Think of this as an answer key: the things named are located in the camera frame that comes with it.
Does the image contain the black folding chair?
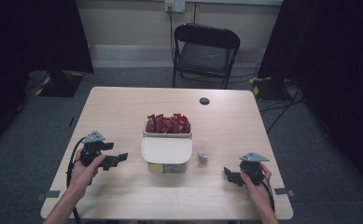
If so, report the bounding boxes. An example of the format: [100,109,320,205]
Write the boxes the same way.
[172,22,242,91]

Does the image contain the grey tape strip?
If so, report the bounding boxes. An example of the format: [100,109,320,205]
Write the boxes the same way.
[273,187,296,197]
[35,189,62,202]

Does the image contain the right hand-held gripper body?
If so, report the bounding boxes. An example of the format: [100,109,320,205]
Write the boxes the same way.
[238,151,271,187]

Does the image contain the pile of red packets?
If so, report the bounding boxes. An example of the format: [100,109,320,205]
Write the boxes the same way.
[147,113,191,134]

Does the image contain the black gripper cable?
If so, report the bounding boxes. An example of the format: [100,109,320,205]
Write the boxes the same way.
[65,136,88,224]
[259,174,276,213]

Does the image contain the white wall socket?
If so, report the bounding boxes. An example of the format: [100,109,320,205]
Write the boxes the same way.
[164,0,187,14]

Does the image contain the yellow packets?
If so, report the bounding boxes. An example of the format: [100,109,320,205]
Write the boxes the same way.
[147,162,165,175]

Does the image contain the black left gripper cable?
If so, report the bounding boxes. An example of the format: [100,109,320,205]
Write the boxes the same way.
[65,136,88,224]

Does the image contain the person's right hand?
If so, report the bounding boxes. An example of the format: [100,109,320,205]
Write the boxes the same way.
[240,162,276,213]

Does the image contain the black floor cables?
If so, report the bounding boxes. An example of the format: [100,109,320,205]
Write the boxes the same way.
[257,83,308,135]

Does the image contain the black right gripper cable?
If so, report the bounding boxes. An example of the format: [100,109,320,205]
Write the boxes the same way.
[259,174,276,213]

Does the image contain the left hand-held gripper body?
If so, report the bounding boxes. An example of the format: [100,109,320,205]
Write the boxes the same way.
[79,130,106,167]

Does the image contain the black wall cable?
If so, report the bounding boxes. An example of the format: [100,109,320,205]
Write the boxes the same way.
[168,6,177,64]

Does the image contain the person's left hand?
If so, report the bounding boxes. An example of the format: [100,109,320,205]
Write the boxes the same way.
[67,148,106,196]

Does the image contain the dark curtain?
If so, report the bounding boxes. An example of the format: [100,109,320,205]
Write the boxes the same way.
[0,0,95,157]
[257,0,363,200]

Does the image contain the clear plastic cup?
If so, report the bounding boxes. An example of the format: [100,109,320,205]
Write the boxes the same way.
[195,139,217,169]

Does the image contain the black stand base yellow stripes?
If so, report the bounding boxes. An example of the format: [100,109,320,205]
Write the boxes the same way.
[35,70,86,98]
[249,76,297,103]

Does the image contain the white box lid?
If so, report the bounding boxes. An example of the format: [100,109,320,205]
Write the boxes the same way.
[141,136,193,165]

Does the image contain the white storage box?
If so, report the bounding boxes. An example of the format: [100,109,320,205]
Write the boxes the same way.
[140,118,193,175]

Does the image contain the grey packets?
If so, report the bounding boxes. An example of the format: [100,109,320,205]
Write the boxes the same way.
[163,163,188,175]

